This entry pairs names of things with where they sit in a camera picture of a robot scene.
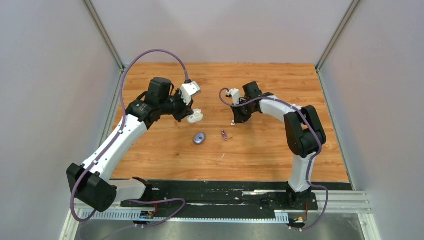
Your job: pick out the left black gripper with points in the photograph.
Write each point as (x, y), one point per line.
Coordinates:
(186, 110)

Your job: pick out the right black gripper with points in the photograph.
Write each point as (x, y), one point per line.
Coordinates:
(239, 117)

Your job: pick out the white earbud charging case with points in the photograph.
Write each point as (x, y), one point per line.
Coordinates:
(195, 117)

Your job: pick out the blue-grey earbud case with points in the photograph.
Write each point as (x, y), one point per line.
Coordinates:
(199, 138)

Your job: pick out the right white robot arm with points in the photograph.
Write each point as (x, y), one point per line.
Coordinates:
(304, 132)

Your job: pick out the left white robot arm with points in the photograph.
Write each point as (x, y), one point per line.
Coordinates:
(90, 182)

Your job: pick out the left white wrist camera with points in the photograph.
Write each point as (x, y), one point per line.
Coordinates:
(189, 91)

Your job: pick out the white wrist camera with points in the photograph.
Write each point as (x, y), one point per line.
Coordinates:
(189, 91)
(235, 95)

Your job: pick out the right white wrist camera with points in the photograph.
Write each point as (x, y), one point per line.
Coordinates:
(235, 95)

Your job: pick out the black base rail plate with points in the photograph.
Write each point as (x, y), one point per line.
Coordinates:
(230, 199)

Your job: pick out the left aluminium frame post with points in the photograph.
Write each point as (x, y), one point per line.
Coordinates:
(98, 23)

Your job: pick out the aluminium frame post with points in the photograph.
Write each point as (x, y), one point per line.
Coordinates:
(346, 18)
(98, 23)

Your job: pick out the right aluminium frame post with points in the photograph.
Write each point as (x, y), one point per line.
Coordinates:
(346, 18)

